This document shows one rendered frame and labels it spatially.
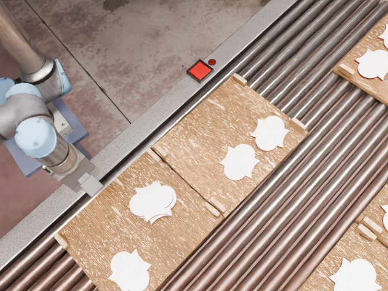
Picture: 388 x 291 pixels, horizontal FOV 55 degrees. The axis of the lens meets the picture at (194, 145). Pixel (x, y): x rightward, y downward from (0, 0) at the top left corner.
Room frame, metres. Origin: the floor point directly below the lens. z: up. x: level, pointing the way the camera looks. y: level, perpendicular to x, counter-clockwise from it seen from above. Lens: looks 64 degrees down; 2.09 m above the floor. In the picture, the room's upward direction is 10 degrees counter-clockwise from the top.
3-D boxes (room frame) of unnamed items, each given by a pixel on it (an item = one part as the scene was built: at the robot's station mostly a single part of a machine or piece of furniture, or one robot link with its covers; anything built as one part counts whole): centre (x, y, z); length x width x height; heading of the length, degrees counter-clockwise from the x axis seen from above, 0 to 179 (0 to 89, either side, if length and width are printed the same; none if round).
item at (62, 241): (0.30, 0.45, 0.95); 0.06 x 0.02 x 0.03; 36
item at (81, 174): (0.40, 0.31, 1.22); 0.12 x 0.09 x 0.16; 38
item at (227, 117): (0.55, -0.12, 0.93); 0.41 x 0.35 x 0.02; 125
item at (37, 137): (0.41, 0.33, 1.37); 0.09 x 0.08 x 0.11; 20
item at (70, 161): (0.41, 0.32, 1.30); 0.08 x 0.08 x 0.05
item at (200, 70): (0.86, -0.07, 0.92); 0.06 x 0.06 x 0.01; 36
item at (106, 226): (0.31, 0.22, 0.93); 0.41 x 0.35 x 0.02; 126
